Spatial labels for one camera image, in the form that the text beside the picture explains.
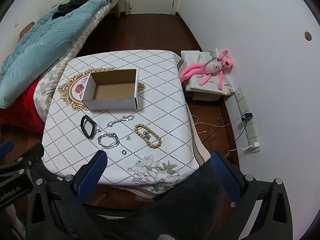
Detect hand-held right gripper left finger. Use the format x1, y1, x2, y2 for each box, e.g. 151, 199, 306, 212
25, 150, 108, 240

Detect black clothes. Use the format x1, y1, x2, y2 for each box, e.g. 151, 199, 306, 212
51, 0, 92, 19

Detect blue quilt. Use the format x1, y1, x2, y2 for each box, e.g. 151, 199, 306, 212
0, 0, 124, 109

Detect wooden bead bracelet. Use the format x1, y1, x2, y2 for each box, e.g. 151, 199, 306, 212
134, 124, 162, 149

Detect black wristband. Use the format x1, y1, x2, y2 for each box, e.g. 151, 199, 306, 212
80, 115, 97, 139

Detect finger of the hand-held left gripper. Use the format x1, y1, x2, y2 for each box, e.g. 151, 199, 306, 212
0, 139, 15, 158
15, 143, 52, 170

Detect white cloth bag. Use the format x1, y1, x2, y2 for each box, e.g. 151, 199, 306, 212
180, 50, 235, 96

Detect thick silver chain bracelet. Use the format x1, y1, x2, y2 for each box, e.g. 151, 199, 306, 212
97, 132, 120, 149

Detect thin silver chain bracelet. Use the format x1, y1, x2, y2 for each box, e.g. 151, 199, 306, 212
107, 115, 135, 128

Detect wooden bed frame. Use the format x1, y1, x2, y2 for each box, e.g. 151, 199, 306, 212
110, 0, 122, 18

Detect person's dark fuzzy pants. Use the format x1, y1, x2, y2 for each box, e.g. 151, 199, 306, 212
32, 159, 240, 240

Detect white cable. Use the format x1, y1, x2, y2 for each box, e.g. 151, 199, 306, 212
191, 115, 243, 135

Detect brown plush toy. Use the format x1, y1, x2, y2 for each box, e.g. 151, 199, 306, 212
19, 22, 35, 39

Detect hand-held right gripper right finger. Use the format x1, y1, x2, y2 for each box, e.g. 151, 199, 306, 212
210, 151, 293, 240

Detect red blanket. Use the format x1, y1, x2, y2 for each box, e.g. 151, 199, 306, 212
0, 77, 45, 134

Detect grey wall outlet strip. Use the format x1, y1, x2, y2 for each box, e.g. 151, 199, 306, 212
234, 87, 260, 153

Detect pink plush toy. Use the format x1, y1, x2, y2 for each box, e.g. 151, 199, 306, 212
180, 47, 236, 90

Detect cardboard box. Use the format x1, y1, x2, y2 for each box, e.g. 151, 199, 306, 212
82, 69, 139, 111

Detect black cable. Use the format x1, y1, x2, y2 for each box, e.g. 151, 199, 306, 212
224, 120, 248, 155

